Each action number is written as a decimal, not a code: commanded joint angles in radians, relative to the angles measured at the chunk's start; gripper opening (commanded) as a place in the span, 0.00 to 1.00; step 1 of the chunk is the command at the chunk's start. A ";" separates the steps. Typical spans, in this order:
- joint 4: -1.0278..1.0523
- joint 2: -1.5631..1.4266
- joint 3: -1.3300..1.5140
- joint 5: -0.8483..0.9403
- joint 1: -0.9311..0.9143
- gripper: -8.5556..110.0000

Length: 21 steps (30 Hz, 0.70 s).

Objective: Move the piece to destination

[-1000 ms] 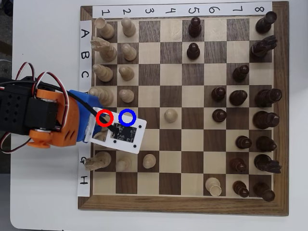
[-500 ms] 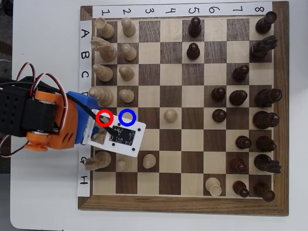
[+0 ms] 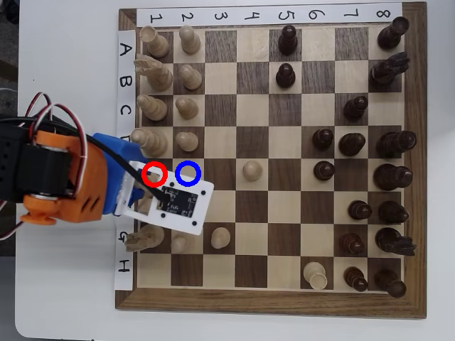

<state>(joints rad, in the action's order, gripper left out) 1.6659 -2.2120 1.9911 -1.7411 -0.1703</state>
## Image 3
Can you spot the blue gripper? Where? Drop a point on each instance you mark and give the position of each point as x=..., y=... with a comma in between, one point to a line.
x=115, y=149

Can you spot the black pawn C7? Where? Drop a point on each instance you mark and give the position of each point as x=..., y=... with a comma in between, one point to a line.
x=354, y=109

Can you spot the dark wooden queen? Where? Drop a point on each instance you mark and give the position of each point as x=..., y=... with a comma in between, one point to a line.
x=394, y=144

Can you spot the dark wooden knight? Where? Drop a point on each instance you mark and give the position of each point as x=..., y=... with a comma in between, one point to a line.
x=389, y=239
x=385, y=72

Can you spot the dark wooden bishop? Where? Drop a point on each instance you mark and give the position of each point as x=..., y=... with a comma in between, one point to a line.
x=391, y=212

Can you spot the wooden chessboard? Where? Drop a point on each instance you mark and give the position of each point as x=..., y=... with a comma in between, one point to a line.
x=220, y=142

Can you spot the white paper strip with letters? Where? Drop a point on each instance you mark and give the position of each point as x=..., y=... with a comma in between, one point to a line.
x=124, y=78

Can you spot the light wooden queen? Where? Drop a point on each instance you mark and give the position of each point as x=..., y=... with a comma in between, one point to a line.
x=153, y=140

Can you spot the white paper strip with numbers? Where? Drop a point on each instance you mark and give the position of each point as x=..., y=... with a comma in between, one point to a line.
x=266, y=16

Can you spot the dark wooden rook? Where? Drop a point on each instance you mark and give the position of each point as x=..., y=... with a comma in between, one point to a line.
x=391, y=33
x=389, y=282

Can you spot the light wooden pawn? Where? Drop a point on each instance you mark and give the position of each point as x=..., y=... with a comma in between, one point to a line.
x=190, y=40
x=191, y=78
x=187, y=108
x=220, y=237
x=252, y=170
x=182, y=244
x=187, y=141

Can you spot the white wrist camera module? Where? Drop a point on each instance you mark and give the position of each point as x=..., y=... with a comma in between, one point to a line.
x=199, y=199

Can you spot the light wooden knight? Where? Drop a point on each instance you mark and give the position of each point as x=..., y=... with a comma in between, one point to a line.
x=149, y=238
x=158, y=76

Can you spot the dark wooden king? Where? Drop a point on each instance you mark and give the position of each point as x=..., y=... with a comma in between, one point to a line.
x=391, y=176

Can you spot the dark background object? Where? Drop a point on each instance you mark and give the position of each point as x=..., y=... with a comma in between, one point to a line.
x=7, y=12

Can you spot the dark wooden pawn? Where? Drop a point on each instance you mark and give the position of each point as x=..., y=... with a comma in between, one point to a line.
x=352, y=144
x=352, y=243
x=323, y=170
x=286, y=76
x=359, y=210
x=355, y=278
x=287, y=40
x=322, y=139

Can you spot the light wooden rook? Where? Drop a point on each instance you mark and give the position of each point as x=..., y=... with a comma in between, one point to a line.
x=314, y=275
x=158, y=44

